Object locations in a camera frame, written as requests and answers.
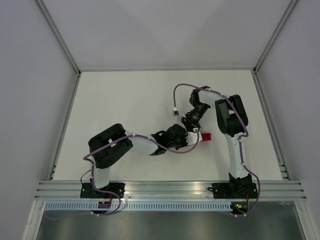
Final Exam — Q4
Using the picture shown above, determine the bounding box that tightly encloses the red cloth napkin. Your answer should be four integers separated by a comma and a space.
201, 132, 212, 142

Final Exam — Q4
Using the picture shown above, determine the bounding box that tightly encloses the aluminium frame post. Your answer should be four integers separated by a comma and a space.
34, 0, 81, 77
251, 0, 300, 75

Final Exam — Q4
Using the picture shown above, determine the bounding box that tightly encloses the right aluminium frame post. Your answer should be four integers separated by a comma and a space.
251, 0, 300, 75

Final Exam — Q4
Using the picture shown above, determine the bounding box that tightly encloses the aluminium front rail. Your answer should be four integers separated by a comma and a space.
34, 180, 307, 201

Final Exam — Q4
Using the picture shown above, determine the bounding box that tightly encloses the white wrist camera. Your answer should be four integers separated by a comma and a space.
186, 131, 203, 146
172, 107, 185, 117

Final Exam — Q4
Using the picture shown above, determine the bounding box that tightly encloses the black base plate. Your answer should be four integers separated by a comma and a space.
206, 183, 258, 200
80, 182, 125, 199

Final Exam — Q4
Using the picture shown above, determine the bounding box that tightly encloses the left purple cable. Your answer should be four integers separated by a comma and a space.
44, 129, 203, 221

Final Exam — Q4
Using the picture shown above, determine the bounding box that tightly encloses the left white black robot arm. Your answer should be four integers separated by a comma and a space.
88, 123, 188, 198

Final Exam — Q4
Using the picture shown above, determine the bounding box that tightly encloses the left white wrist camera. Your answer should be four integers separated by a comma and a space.
186, 131, 203, 146

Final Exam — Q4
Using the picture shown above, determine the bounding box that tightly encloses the left aluminium frame post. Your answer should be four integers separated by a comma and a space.
34, 0, 81, 77

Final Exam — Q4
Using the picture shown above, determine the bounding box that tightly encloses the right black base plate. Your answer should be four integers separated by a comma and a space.
206, 183, 258, 200

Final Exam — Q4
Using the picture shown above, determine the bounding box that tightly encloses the slotted white cable duct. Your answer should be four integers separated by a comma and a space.
45, 200, 232, 212

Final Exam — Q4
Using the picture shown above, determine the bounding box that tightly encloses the purple cable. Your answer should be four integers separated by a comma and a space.
173, 83, 262, 218
44, 129, 203, 221

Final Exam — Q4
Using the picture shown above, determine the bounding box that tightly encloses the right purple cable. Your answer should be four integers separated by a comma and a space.
173, 83, 262, 218

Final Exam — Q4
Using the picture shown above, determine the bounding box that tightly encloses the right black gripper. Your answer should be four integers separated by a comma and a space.
180, 102, 209, 131

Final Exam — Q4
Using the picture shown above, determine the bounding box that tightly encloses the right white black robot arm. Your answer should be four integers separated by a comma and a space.
179, 86, 258, 199

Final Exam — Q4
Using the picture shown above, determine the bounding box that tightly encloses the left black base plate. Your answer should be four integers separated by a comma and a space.
80, 182, 125, 199

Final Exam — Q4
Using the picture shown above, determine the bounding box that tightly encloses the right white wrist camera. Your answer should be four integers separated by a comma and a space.
172, 107, 185, 117

